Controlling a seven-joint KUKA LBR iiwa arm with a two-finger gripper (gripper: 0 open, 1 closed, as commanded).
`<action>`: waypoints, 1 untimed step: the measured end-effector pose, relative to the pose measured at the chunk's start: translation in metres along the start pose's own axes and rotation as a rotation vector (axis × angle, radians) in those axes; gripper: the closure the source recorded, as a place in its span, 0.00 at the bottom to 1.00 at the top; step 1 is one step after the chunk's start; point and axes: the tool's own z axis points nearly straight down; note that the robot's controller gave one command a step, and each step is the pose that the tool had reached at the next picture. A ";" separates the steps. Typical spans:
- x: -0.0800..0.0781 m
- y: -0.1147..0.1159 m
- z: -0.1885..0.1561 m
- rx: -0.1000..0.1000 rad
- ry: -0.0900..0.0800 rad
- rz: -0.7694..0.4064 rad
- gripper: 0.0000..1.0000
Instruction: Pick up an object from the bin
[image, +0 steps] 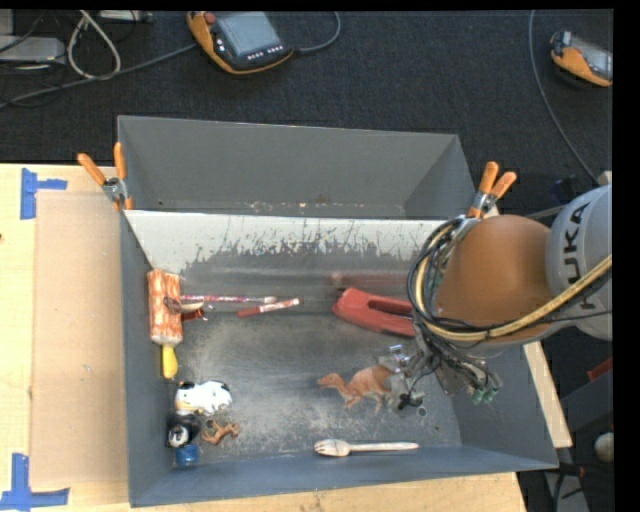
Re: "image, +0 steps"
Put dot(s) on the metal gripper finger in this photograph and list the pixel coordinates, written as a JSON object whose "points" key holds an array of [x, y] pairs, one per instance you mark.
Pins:
{"points": [[407, 395], [397, 359]]}

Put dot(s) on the brown toy dinosaur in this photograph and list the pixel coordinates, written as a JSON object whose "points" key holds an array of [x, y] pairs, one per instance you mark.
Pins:
{"points": [[362, 385]]}

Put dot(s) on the red horseshoe-shaped block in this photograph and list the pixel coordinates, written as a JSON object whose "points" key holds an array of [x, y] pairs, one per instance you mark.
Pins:
{"points": [[362, 307]]}

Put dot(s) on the pale wooden fork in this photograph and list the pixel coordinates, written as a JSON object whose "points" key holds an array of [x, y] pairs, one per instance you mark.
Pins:
{"points": [[350, 447]]}

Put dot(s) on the grey metal bin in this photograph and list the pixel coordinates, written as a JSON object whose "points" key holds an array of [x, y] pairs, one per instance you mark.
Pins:
{"points": [[280, 380]]}

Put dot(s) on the red thin stick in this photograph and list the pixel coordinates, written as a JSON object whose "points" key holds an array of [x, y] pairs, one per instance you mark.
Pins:
{"points": [[270, 307]]}

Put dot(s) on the pink thin stick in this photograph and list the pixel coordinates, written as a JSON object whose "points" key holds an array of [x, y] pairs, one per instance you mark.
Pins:
{"points": [[230, 299]]}

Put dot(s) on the small brown toy animal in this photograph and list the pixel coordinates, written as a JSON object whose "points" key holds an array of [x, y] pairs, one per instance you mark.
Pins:
{"points": [[220, 432]]}

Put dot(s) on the black and white toy cow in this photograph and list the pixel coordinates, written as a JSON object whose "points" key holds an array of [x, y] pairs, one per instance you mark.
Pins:
{"points": [[202, 397]]}

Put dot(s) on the brown and cream small toy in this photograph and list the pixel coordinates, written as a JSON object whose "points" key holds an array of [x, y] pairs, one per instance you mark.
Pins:
{"points": [[192, 311]]}

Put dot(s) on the black white figure blue base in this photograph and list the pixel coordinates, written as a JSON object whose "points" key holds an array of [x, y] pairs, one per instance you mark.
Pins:
{"points": [[181, 436]]}

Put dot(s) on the brown cardboard board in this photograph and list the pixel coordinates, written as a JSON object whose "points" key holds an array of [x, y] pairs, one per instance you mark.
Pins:
{"points": [[75, 325]]}

